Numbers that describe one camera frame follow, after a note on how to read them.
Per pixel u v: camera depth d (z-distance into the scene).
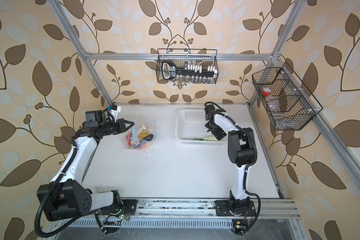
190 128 0.99
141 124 0.91
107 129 0.66
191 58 0.91
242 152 0.54
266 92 0.81
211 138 0.94
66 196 0.40
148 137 0.89
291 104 0.72
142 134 0.96
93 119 0.61
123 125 0.72
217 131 0.88
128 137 0.94
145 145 0.88
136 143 0.81
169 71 0.84
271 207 0.76
